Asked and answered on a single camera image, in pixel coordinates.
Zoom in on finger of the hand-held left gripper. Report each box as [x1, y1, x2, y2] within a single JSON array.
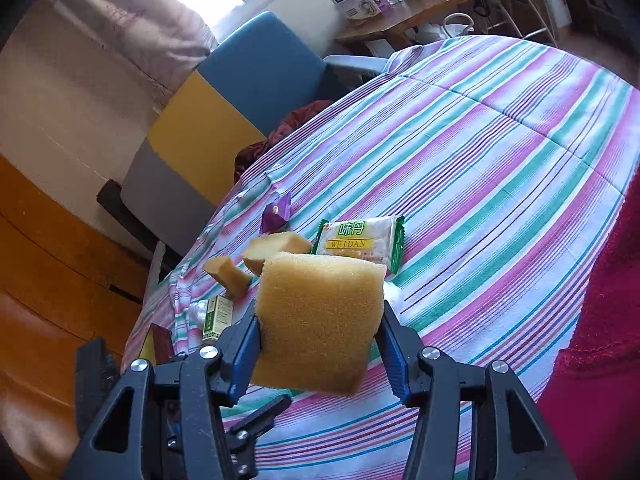
[[222, 394, 293, 478]]

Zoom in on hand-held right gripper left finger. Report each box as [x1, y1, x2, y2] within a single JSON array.
[[62, 303, 263, 480]]

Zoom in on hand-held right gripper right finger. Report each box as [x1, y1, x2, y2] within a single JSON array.
[[374, 299, 577, 480]]

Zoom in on large yellow sponge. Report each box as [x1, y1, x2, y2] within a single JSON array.
[[248, 251, 388, 397]]

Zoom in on purple snack packet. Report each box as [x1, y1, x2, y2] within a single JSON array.
[[261, 192, 292, 235]]

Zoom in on small green white box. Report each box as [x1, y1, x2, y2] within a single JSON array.
[[201, 295, 235, 343]]

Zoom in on crumpled white plastic wrapper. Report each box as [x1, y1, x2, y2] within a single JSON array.
[[187, 299, 210, 333]]

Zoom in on white plastic scrap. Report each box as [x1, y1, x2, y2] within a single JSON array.
[[382, 282, 405, 312]]

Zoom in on small yellow sponge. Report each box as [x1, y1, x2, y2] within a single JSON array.
[[202, 256, 253, 299], [242, 231, 313, 277]]

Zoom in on green white snack packet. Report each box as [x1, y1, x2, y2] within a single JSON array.
[[312, 215, 406, 275]]

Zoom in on dark red fleece cloth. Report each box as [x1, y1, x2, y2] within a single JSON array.
[[537, 160, 640, 480]]

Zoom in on dark red garment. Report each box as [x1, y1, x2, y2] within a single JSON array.
[[234, 100, 331, 186]]

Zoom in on blue yellow grey armchair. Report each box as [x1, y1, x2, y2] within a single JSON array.
[[97, 10, 391, 263]]

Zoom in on wooden desk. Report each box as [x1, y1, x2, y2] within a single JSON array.
[[334, 0, 476, 47]]

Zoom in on beige curtain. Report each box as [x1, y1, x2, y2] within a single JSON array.
[[60, 0, 221, 111]]

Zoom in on white blue carton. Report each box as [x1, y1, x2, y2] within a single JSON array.
[[327, 0, 373, 28]]

